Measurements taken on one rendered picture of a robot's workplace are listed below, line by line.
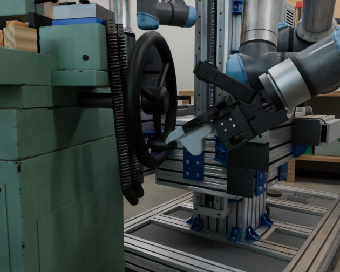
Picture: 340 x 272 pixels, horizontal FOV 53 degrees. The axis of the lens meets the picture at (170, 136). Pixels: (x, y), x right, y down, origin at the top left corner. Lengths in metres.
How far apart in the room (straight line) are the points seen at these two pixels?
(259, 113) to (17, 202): 0.44
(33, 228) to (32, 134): 0.17
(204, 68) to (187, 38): 3.55
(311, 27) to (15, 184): 0.88
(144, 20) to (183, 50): 2.97
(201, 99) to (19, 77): 0.87
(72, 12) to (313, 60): 0.46
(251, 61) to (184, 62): 3.44
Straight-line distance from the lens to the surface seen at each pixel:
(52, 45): 0.74
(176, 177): 1.33
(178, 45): 4.15
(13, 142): 0.64
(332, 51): 0.58
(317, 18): 1.08
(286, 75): 0.57
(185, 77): 4.09
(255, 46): 0.70
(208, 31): 1.40
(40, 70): 0.69
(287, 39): 1.16
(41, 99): 0.69
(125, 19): 1.39
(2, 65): 0.61
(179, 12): 1.24
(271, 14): 0.74
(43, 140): 0.69
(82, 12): 0.73
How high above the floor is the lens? 0.83
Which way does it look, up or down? 7 degrees down
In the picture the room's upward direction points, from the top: straight up
